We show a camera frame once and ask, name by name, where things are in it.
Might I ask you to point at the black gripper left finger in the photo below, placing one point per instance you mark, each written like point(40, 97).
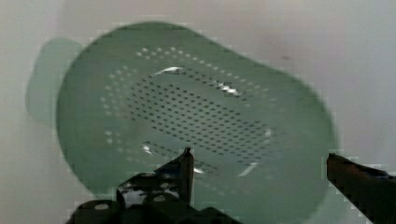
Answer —
point(174, 177)

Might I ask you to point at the green plastic strainer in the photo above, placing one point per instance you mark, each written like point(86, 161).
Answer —
point(135, 98)

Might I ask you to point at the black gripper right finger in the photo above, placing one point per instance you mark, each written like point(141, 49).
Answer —
point(371, 191)

